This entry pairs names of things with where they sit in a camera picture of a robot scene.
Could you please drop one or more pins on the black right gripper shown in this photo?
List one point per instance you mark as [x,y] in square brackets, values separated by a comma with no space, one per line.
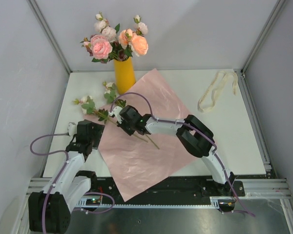
[122,125]

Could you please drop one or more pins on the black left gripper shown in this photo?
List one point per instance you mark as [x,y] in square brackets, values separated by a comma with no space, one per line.
[97,130]

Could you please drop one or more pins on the pink artificial flower bunch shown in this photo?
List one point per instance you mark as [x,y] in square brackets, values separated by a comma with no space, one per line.
[88,106]

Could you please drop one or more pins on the purple pink wrapping paper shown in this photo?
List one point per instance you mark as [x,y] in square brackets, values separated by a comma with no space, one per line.
[137,165]

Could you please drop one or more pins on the peach rose stem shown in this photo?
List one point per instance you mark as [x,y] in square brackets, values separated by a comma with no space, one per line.
[134,40]

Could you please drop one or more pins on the large pink rose stem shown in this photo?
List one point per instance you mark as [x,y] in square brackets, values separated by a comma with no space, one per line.
[98,47]

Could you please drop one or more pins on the pale pink rose stem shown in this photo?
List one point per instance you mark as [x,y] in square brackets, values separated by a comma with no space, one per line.
[141,28]

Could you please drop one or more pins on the cream ribbon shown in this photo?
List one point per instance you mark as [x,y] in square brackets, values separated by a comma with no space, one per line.
[215,89]

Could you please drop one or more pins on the light pink rose stem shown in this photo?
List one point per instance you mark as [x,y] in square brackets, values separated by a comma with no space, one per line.
[103,27]

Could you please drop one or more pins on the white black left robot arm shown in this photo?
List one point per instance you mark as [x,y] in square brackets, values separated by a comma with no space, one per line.
[50,209]

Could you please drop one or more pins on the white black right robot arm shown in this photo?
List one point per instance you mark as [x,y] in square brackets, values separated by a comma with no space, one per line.
[196,138]

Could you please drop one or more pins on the yellow cylindrical vase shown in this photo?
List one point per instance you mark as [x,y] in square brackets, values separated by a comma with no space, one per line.
[124,75]

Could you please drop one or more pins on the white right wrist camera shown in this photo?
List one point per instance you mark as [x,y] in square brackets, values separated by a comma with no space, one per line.
[116,113]

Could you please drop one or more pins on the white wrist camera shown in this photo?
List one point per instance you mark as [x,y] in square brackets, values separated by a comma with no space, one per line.
[72,129]
[116,113]

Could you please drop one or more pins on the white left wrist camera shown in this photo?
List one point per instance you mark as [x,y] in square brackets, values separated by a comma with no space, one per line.
[72,129]

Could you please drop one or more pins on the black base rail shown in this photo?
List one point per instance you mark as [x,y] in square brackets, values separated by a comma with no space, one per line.
[174,190]

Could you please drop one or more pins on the aluminium frame post left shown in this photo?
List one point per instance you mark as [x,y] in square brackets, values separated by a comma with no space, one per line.
[48,33]

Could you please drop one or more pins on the aluminium frame post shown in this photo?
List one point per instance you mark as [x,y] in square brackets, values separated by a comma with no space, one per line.
[268,26]
[48,33]

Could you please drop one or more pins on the aluminium frame post right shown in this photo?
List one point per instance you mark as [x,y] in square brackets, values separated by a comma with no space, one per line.
[268,26]

